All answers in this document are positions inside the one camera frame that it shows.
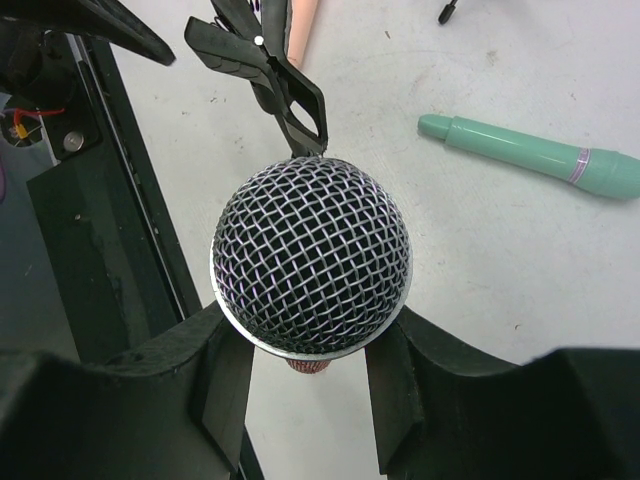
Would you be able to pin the red glitter microphone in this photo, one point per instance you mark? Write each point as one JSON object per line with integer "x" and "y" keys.
{"x": 311, "y": 261}

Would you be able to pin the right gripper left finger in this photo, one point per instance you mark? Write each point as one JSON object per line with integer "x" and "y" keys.
{"x": 171, "y": 408}

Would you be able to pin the teal microphone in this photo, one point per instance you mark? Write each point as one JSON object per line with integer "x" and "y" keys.
{"x": 600, "y": 172}

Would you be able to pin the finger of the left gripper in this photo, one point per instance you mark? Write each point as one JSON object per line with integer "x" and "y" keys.
{"x": 111, "y": 21}

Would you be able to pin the pink microphone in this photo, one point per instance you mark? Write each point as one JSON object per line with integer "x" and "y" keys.
{"x": 302, "y": 19}

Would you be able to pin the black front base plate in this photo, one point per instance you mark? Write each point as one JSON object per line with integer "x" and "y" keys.
{"x": 115, "y": 255}

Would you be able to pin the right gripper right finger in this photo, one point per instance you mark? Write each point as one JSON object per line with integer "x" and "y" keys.
{"x": 443, "y": 409}

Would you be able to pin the black round-base clip stand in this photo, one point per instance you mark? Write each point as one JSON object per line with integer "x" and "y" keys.
{"x": 253, "y": 46}

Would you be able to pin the black tripod shock-mount stand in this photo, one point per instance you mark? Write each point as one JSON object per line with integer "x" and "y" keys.
{"x": 447, "y": 12}

